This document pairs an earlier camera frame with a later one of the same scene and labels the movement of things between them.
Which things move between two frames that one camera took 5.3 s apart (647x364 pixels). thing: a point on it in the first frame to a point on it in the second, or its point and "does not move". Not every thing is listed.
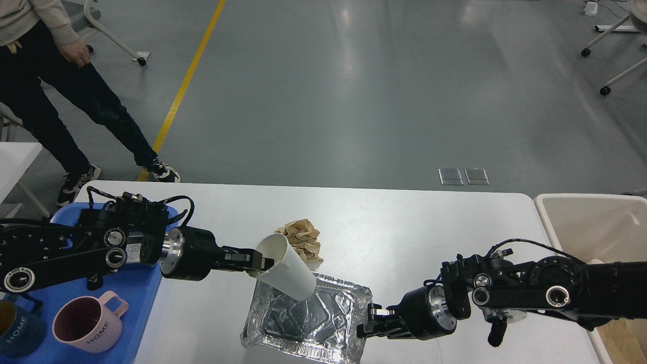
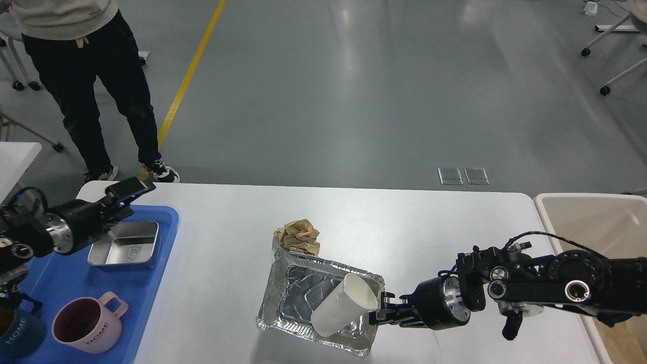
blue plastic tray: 137,284 does not move
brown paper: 305,237 does not move
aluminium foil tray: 323,325 to 295,283
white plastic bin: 609,227 does not move
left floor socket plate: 450,176 does not move
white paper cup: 289,276 to 352,298
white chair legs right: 586,52 does not move
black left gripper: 190,253 to 74,223
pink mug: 89,324 does not move
